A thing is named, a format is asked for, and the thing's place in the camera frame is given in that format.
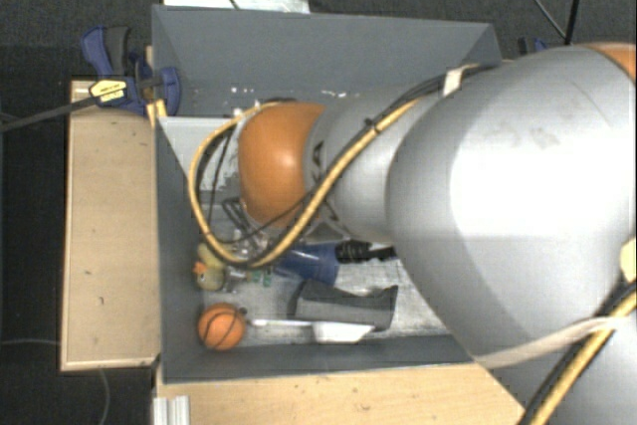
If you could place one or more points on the yellow toy duck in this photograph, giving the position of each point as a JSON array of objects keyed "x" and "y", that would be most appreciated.
[{"x": 209, "y": 275}]

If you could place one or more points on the orange ball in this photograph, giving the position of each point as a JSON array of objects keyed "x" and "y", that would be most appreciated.
[{"x": 220, "y": 327}]

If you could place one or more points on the pale wood board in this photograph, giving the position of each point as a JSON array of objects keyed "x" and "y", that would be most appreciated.
[{"x": 112, "y": 234}]

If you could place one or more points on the grey metal bin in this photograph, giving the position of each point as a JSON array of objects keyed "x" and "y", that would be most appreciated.
[{"x": 298, "y": 50}]

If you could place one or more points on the black cylinder on white bracket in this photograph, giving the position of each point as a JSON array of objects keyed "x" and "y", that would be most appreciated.
[{"x": 357, "y": 252}]

